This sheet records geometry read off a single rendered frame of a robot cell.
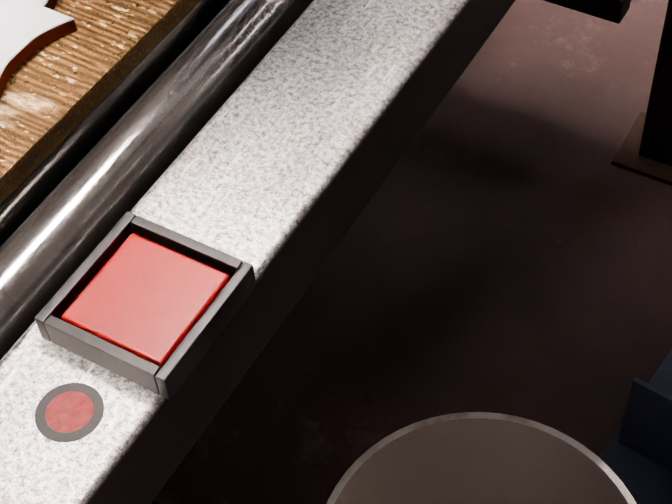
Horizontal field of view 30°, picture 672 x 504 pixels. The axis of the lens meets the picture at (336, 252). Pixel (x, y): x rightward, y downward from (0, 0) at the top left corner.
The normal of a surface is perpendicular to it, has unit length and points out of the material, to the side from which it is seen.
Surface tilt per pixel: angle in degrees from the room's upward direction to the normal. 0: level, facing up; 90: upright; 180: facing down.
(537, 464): 87
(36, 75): 0
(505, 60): 0
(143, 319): 0
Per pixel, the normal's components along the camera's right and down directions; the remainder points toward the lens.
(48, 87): -0.05, -0.63
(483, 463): -0.13, 0.74
